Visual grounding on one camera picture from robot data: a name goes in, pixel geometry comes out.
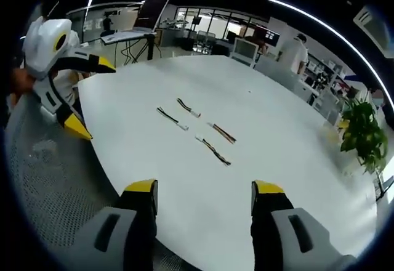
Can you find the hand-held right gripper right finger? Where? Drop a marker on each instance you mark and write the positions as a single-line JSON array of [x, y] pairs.
[[271, 221]]

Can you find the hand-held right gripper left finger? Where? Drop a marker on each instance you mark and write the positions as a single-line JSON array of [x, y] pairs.
[[141, 221]]

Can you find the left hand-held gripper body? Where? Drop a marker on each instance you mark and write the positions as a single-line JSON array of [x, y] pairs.
[[38, 49]]

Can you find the person's left hand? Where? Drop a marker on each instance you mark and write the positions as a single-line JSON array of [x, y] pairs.
[[22, 80]]

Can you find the person's white shirt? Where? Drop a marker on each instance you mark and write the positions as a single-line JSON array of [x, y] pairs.
[[66, 89]]

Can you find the open laptop on stand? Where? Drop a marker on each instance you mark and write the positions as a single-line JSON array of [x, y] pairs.
[[151, 12]]

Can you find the green potted plant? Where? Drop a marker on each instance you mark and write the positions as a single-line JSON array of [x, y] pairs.
[[364, 129]]

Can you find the white low cabinet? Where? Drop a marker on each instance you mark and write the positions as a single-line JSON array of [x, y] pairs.
[[286, 78]]

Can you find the white mesh-back chair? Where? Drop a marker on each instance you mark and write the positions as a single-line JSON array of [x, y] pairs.
[[244, 50]]

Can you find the storage shelf with boxes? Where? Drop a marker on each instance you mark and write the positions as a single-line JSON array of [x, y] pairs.
[[326, 72]]

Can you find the long ceiling light strip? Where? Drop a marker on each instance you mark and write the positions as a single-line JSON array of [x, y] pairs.
[[338, 35]]

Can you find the ceiling air conditioner unit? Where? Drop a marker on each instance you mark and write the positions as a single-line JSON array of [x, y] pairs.
[[371, 27]]

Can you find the dark wall screen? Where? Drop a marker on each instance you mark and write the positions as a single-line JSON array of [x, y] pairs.
[[272, 37]]

